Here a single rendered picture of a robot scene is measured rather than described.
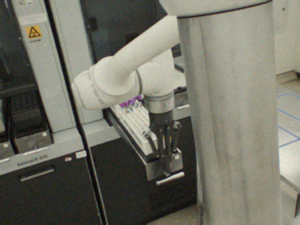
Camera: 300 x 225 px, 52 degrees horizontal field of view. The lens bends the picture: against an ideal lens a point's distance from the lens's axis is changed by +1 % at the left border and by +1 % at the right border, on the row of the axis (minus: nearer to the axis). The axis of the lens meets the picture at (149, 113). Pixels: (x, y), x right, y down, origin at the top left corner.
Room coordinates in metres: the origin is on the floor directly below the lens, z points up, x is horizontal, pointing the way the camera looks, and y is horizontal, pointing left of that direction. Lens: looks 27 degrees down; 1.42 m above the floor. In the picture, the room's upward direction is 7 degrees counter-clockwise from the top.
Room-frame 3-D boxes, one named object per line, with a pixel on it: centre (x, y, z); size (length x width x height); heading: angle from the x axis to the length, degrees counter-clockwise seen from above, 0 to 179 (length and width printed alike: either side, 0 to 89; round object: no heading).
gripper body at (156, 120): (0.82, -0.03, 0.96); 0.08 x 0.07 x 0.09; 109
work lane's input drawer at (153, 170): (1.14, 0.08, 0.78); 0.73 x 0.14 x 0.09; 19
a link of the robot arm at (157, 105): (0.82, -0.03, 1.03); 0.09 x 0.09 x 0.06
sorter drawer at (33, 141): (1.41, 0.60, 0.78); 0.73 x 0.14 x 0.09; 19
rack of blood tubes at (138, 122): (1.01, 0.03, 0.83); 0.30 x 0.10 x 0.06; 19
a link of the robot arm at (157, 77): (0.82, -0.02, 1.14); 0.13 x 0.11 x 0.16; 116
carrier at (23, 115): (1.19, 0.52, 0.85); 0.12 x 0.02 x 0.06; 110
